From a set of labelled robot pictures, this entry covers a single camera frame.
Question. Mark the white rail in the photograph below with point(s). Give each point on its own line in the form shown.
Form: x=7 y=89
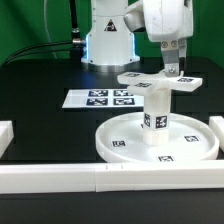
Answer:
x=160 y=176
x=19 y=179

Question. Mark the white left side block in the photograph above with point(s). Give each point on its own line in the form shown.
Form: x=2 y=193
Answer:
x=6 y=135

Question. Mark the white marker sheet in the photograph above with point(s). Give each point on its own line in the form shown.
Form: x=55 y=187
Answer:
x=101 y=98

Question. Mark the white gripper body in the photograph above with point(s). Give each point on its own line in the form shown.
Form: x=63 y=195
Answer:
x=168 y=20

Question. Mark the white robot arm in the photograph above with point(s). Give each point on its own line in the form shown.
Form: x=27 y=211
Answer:
x=110 y=44

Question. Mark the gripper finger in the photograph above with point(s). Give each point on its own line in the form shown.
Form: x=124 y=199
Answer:
x=170 y=55
x=182 y=55

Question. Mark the white front rail right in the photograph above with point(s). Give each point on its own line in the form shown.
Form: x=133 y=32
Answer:
x=160 y=176

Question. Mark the white front rail left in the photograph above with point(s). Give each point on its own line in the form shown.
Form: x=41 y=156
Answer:
x=19 y=179

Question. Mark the white cross-shaped table base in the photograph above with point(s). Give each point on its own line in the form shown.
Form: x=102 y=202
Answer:
x=147 y=84

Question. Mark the white round table top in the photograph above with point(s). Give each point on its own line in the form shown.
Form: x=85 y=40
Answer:
x=122 y=139

